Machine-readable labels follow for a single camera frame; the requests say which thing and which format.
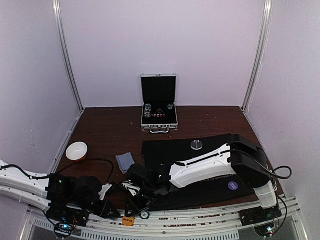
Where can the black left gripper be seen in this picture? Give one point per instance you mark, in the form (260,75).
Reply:
(104,211)

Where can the left aluminium frame post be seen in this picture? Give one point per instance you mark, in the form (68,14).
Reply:
(66,56)

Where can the black poker table mat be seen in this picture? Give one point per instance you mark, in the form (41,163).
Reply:
(211,191)

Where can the white red bowl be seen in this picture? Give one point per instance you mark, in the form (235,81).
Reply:
(77,151)

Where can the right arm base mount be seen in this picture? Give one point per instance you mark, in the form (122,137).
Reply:
(261,217)

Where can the chips row in case left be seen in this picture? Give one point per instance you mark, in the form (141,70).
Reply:
(147,110)

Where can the chips in case right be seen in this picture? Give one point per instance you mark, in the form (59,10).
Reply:
(170,106)

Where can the aluminium frame post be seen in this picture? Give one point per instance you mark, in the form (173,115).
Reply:
(257,64)
(66,56)

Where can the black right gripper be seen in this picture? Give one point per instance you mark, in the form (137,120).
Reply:
(132,200)

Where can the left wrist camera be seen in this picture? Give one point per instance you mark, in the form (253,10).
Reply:
(104,189)

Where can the grey playing card deck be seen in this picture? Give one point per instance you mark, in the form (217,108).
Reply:
(125,161)

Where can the right aluminium frame post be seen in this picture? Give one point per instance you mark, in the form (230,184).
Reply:
(257,64)

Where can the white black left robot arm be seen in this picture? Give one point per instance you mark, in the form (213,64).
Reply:
(58,195)

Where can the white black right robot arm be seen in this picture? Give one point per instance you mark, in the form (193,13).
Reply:
(237,157)

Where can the purple small blind button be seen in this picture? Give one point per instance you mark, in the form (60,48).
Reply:
(233,186)

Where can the aluminium poker case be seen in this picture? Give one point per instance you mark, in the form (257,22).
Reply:
(159,90)

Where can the aluminium frame rail front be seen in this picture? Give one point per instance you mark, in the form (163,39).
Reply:
(216,223)

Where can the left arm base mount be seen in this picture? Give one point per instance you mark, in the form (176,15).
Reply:
(65,222)

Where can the black white chip on rail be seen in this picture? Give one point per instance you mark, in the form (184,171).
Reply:
(144,215)

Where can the orange big blind button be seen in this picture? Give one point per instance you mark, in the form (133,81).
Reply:
(128,221)

